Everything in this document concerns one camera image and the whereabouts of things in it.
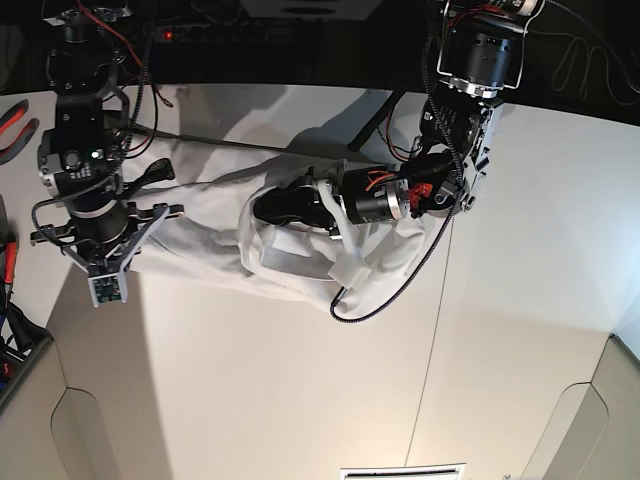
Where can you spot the black bag at left edge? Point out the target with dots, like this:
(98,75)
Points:
(24,335)

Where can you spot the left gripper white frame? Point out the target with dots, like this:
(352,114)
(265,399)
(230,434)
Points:
(366,194)

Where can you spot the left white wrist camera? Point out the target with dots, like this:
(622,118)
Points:
(349,272)

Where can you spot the white floor vent grille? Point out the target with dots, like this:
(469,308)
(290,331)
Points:
(435,472)

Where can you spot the white power strip red switch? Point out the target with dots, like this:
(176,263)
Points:
(220,33)

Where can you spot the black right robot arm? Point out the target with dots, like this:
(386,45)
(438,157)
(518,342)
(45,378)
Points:
(99,71)

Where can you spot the white t-shirt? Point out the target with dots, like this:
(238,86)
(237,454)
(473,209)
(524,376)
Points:
(219,242)

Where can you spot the red handled tool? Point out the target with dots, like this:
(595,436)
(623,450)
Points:
(9,251)

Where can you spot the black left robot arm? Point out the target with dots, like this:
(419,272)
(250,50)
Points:
(474,50)

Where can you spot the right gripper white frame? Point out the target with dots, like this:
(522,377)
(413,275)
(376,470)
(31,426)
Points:
(105,227)

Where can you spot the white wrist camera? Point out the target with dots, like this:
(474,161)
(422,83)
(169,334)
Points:
(349,272)
(108,288)

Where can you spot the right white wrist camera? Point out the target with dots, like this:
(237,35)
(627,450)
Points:
(108,288)

